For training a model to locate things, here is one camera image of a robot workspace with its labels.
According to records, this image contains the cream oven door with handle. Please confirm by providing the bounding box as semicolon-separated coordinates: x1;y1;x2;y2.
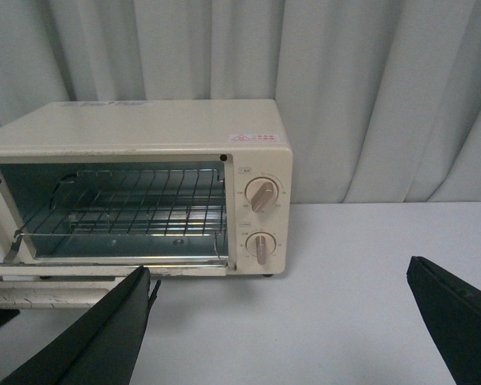
0;255;233;310

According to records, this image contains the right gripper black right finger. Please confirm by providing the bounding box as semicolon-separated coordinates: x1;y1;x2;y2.
406;256;481;384

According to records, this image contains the white curtain backdrop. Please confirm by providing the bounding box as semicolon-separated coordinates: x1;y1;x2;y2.
0;1;481;203

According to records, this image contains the beige lower timer knob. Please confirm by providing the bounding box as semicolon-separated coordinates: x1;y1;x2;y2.
245;232;276;265

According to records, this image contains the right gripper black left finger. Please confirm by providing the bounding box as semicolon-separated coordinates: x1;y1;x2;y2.
0;266;161;384

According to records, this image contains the metal wire oven rack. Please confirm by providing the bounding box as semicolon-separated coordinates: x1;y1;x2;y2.
14;167;228;261

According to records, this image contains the beige upper temperature knob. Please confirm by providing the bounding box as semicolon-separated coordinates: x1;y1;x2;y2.
245;177;279;213

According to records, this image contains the cream toaster oven body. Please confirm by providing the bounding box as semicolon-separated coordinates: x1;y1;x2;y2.
0;99;293;275

